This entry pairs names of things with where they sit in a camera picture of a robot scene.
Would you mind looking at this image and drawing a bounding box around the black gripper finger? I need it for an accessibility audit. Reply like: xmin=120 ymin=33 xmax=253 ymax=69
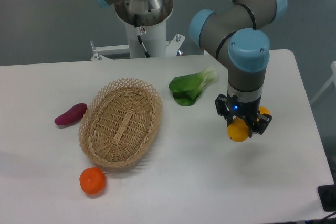
xmin=249 ymin=113 xmax=272 ymax=138
xmin=215 ymin=94 xmax=233 ymax=127

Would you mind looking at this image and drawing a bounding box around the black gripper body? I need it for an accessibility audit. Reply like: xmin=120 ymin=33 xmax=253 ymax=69
xmin=227 ymin=89 xmax=262 ymax=127

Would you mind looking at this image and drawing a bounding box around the yellow mango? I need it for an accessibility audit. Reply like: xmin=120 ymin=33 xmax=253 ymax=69
xmin=227 ymin=106 xmax=271 ymax=142

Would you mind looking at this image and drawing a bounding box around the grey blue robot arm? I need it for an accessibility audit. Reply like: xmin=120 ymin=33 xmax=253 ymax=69
xmin=96 ymin=0 xmax=288 ymax=135

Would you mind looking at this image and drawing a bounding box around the woven wicker basket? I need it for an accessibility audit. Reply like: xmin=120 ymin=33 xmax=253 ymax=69
xmin=79 ymin=78 xmax=162 ymax=169

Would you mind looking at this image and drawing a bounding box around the green bok choy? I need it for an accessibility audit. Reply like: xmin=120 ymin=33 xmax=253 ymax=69
xmin=169 ymin=66 xmax=218 ymax=106

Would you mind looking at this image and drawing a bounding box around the black device at edge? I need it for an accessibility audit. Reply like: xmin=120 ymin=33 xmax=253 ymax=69
xmin=317 ymin=185 xmax=335 ymax=212

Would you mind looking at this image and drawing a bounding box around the purple sweet potato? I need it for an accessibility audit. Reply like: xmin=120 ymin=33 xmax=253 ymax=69
xmin=54 ymin=103 xmax=87 ymax=126

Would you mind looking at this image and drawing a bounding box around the orange tangerine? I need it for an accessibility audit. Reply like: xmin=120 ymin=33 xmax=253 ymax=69
xmin=79 ymin=167 xmax=106 ymax=195

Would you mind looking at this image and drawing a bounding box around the white frame at right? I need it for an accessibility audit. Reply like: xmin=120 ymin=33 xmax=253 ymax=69
xmin=310 ymin=61 xmax=335 ymax=106

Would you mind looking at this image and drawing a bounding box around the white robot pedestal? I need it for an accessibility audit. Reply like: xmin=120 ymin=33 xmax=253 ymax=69
xmin=90 ymin=0 xmax=205 ymax=61

